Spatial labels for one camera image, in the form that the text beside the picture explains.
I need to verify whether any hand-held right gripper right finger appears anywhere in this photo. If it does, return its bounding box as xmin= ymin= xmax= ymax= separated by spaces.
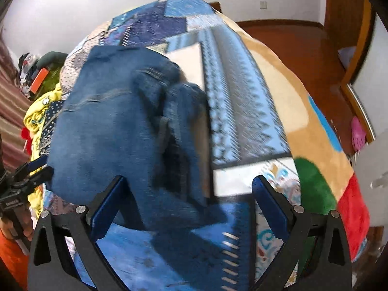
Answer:
xmin=249 ymin=175 xmax=354 ymax=291

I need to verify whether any striped red beige curtain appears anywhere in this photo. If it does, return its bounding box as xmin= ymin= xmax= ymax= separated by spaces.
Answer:
xmin=0 ymin=27 xmax=34 ymax=172

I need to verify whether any plain yellow cloth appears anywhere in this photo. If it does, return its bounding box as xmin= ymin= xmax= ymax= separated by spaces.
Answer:
xmin=27 ymin=184 xmax=47 ymax=216

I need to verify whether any blue denim jacket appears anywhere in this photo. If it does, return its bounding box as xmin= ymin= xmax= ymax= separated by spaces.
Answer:
xmin=45 ymin=46 xmax=219 ymax=234

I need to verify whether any tan colourful fleece blanket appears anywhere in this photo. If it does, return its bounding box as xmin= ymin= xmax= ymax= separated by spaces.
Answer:
xmin=223 ymin=8 xmax=372 ymax=283

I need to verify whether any pile of mixed clothes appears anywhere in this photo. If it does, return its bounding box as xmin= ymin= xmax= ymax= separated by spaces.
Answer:
xmin=17 ymin=53 xmax=42 ymax=93

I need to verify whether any white sliding door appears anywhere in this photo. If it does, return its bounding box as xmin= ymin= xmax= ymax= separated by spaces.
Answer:
xmin=348 ymin=11 xmax=388 ymax=147

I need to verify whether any green patterned storage box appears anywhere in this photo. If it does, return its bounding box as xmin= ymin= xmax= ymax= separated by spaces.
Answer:
xmin=41 ymin=69 xmax=63 ymax=94

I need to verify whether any person's left hand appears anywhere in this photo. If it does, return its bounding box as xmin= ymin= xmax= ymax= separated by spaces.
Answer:
xmin=0 ymin=208 xmax=34 ymax=243

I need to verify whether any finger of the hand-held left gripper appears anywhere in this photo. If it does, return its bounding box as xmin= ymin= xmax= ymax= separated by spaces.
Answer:
xmin=12 ymin=167 xmax=55 ymax=195
xmin=10 ymin=158 xmax=47 ymax=182

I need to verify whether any pink slipper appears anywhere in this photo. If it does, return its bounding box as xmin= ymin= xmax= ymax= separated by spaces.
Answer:
xmin=351 ymin=116 xmax=368 ymax=153

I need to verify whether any yellow cartoon print cloth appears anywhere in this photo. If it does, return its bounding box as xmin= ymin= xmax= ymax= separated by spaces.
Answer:
xmin=24 ymin=83 xmax=66 ymax=159

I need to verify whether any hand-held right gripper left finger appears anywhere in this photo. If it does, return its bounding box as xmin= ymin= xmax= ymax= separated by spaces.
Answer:
xmin=27 ymin=175 xmax=131 ymax=291

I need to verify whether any white refrigerator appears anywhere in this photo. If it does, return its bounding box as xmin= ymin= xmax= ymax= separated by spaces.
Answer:
xmin=352 ymin=139 xmax=388 ymax=230

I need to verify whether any dark polka dot cloth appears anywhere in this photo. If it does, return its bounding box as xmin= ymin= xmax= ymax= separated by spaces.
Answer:
xmin=38 ymin=99 xmax=66 ymax=156

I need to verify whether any red plush garment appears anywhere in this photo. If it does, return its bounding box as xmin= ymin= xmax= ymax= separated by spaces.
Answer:
xmin=20 ymin=127 xmax=34 ymax=154

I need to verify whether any blue patchwork quilt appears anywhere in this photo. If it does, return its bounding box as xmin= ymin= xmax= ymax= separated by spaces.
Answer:
xmin=42 ymin=0 xmax=304 ymax=291

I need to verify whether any orange box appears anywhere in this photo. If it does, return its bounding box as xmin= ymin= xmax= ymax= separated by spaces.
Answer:
xmin=30 ymin=68 xmax=49 ymax=95

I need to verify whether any dark green cushion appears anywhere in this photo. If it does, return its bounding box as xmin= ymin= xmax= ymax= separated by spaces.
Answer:
xmin=36 ymin=51 xmax=69 ymax=74

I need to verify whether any wooden door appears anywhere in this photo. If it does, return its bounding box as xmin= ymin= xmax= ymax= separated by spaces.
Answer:
xmin=324 ymin=0 xmax=377 ymax=144

